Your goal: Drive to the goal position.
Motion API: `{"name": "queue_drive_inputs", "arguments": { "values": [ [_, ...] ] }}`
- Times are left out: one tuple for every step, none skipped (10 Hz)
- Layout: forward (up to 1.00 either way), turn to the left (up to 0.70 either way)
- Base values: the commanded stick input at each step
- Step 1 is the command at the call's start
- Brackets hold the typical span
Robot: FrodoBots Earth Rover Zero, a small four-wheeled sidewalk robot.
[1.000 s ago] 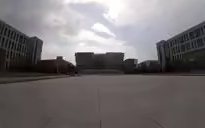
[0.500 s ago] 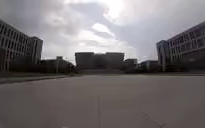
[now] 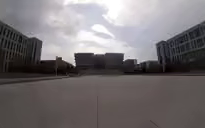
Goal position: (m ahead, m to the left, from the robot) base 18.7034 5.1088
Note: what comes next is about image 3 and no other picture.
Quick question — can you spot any small dark building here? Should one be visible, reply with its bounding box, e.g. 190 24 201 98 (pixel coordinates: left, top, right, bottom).
123 58 138 73

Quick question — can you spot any grey paved plaza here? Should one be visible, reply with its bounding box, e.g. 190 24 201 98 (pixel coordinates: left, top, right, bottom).
0 74 205 128

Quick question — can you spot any low dark building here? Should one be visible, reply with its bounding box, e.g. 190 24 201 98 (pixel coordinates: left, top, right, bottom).
39 57 75 75

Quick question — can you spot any dark wide block building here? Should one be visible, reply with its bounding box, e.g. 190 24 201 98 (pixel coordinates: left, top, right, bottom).
73 52 125 70

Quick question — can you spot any large gridded-window building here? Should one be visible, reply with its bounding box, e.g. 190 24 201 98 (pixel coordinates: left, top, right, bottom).
0 16 44 74

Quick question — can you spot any large glass-fronted building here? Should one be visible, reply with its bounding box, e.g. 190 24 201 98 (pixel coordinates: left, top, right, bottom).
155 15 205 73

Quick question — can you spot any dark raised ground strip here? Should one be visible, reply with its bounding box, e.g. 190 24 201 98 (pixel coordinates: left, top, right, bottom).
0 73 71 86

